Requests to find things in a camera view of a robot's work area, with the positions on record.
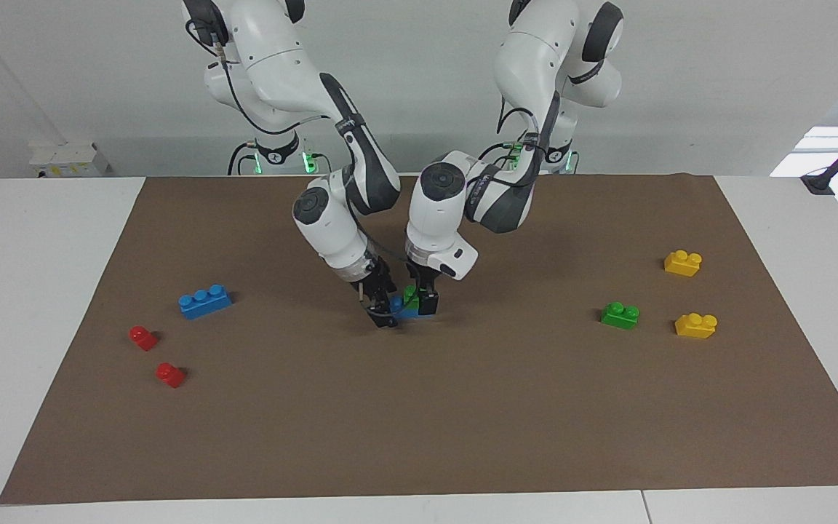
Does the yellow two-stud block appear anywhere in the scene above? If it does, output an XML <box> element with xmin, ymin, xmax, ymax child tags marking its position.
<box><xmin>664</xmin><ymin>250</ymin><xmax>703</xmax><ymax>277</ymax></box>
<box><xmin>674</xmin><ymin>313</ymin><xmax>718</xmax><ymax>340</ymax></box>

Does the brown table mat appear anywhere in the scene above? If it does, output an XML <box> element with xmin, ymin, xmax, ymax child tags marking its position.
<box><xmin>0</xmin><ymin>173</ymin><xmax>838</xmax><ymax>505</ymax></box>

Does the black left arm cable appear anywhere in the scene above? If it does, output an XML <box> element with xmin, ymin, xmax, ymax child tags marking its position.
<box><xmin>495</xmin><ymin>91</ymin><xmax>562</xmax><ymax>190</ymax></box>

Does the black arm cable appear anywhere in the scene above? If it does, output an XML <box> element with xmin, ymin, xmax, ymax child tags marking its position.
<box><xmin>495</xmin><ymin>91</ymin><xmax>562</xmax><ymax>190</ymax></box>
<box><xmin>186</xmin><ymin>18</ymin><xmax>351</xmax><ymax>139</ymax></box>

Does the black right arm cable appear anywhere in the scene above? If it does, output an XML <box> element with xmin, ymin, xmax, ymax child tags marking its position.
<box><xmin>186</xmin><ymin>18</ymin><xmax>351</xmax><ymax>139</ymax></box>

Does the white wall box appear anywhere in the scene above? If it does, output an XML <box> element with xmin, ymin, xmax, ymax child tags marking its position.
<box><xmin>30</xmin><ymin>142</ymin><xmax>108</xmax><ymax>178</ymax></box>

